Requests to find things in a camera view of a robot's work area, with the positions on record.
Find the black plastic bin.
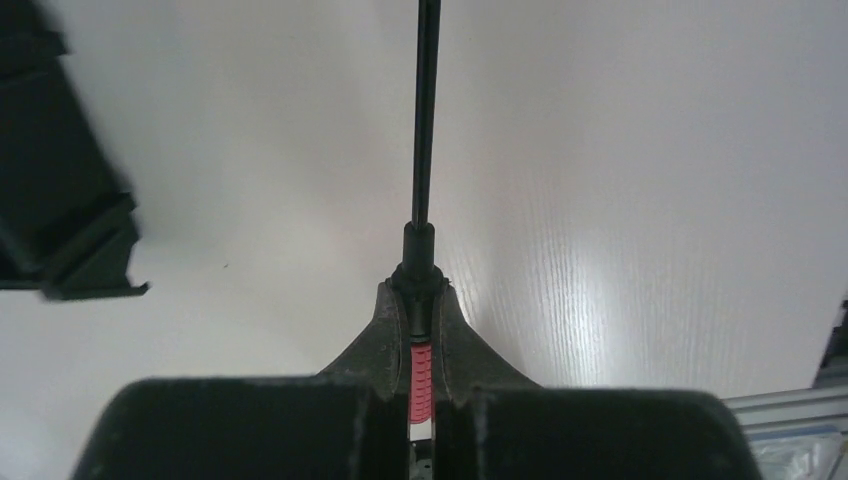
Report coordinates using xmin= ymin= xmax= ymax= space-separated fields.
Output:
xmin=1 ymin=1 xmax=149 ymax=301

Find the red handled screwdriver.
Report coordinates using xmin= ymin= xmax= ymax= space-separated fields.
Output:
xmin=391 ymin=0 xmax=444 ymax=425

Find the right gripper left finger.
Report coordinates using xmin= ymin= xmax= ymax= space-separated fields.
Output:
xmin=72 ymin=284 xmax=410 ymax=479

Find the aluminium frame front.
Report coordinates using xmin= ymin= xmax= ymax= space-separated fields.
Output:
xmin=723 ymin=385 xmax=847 ymax=439

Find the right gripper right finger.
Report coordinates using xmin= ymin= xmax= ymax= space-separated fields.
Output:
xmin=432 ymin=287 xmax=760 ymax=479

